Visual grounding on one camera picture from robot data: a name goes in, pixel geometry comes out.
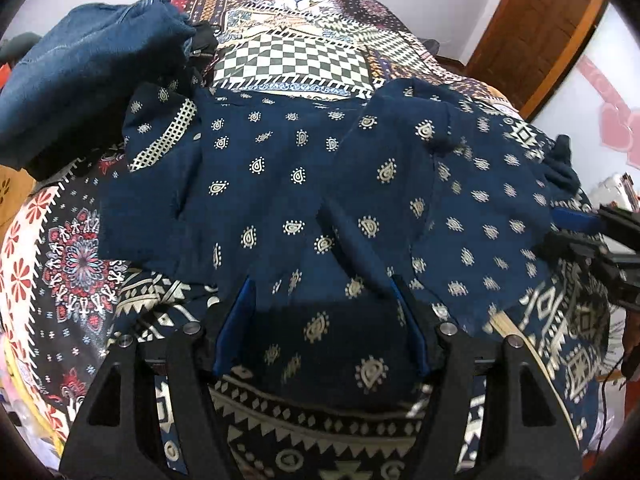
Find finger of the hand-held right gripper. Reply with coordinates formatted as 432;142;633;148
542;230;608;267
551;206;605;235

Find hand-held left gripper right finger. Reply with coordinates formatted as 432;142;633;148
391;274;583;480

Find patchwork bedspread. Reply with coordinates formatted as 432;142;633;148
0;0;626;480

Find navy patterned hooded garment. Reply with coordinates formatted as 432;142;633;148
97;79;617;480

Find folded blue jeans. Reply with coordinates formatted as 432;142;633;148
0;0;197;171

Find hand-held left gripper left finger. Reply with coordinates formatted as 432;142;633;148
59;275;258;480

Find wooden door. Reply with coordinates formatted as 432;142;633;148
462;0;608;122

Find white appliance with stickers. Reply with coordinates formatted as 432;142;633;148
590;172;640;212

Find pink heart sticker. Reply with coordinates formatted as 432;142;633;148
575;55;640;154

